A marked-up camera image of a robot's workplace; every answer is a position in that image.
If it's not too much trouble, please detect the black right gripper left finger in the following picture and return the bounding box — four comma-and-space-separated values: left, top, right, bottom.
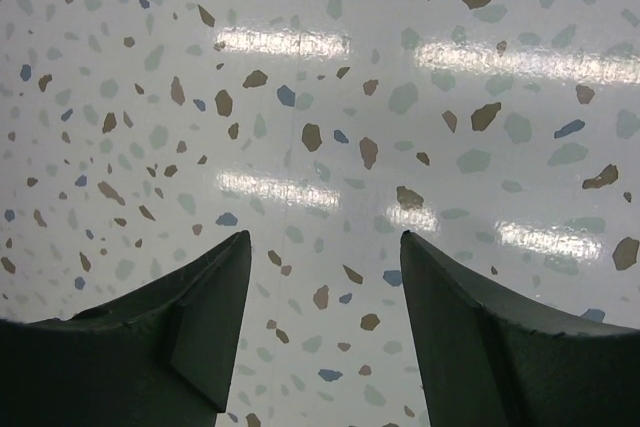
1, 231, 251, 426

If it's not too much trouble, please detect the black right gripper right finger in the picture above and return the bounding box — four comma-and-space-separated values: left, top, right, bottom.
400, 231, 639, 427

